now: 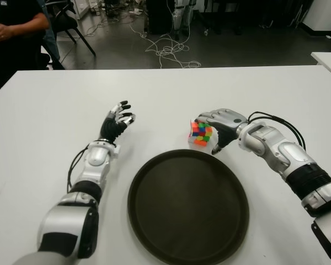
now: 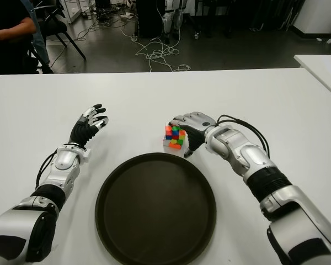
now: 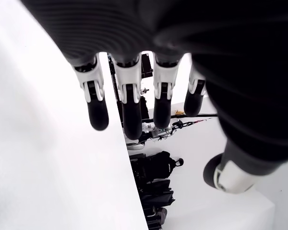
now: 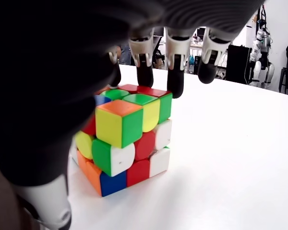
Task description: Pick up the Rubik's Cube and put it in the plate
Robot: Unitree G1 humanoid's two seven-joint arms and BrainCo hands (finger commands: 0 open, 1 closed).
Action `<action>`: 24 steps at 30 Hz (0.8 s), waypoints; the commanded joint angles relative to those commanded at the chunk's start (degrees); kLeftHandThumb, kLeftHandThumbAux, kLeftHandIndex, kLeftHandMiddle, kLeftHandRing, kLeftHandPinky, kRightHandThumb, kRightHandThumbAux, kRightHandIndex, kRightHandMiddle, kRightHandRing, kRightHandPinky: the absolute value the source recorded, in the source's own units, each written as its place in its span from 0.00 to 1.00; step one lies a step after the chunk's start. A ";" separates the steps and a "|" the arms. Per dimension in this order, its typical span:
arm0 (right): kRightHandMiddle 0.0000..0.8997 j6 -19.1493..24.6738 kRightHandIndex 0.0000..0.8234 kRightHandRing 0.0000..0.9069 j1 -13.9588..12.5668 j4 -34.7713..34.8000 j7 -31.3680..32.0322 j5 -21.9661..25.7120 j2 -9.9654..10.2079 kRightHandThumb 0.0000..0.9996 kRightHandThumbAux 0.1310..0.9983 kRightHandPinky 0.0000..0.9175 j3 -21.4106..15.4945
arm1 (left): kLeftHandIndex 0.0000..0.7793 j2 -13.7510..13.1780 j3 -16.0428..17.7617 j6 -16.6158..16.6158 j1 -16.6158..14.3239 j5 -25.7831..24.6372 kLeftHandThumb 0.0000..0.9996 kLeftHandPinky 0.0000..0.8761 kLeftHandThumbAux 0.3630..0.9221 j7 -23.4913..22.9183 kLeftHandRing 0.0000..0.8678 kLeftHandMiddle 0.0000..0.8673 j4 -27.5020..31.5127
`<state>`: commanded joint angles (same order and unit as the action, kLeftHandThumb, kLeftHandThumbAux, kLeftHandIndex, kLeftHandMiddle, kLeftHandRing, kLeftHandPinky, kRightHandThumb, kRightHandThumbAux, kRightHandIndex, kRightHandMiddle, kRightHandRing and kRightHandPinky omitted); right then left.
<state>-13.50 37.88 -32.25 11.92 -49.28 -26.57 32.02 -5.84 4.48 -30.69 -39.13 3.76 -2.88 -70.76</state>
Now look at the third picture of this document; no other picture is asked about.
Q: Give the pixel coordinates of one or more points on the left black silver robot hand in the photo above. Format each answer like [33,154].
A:
[182,28]

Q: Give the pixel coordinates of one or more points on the thin black rod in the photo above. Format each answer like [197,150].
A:
[199,115]

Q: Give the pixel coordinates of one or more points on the black backpack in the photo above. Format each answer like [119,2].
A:
[158,167]

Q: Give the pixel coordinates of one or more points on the pile of black bags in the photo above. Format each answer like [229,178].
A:
[156,198]

